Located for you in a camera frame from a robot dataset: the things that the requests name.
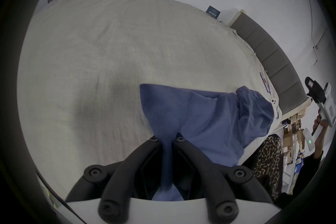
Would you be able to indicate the bed with beige sheet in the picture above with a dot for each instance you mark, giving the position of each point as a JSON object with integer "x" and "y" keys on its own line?
{"x": 105, "y": 65}

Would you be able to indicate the blue printed card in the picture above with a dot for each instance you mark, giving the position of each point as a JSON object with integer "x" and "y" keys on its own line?
{"x": 212, "y": 10}

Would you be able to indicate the cardboard carton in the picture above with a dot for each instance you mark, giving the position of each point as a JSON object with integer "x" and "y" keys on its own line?
{"x": 287, "y": 141}

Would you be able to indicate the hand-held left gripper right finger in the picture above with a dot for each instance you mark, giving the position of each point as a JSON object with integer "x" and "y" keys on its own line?
{"x": 210, "y": 178}

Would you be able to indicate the grey padded headboard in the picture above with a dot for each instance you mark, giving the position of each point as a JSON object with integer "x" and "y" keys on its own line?
{"x": 275, "y": 60}

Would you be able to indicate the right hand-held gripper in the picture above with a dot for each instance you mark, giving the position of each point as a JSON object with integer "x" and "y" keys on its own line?
{"x": 328, "y": 107}

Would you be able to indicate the blue shirt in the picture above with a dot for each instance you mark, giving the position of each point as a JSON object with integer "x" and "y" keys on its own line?
{"x": 210, "y": 120}

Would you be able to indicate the person's legs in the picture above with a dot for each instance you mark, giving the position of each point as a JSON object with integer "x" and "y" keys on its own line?
{"x": 270, "y": 162}

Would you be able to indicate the person's right forearm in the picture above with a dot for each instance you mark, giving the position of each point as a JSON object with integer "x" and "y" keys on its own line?
{"x": 312, "y": 165}

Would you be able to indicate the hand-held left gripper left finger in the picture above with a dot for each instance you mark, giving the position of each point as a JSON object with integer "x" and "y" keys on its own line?
{"x": 123, "y": 178}

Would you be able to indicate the person's right hand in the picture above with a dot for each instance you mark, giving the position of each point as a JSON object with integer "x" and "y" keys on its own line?
{"x": 320, "y": 123}

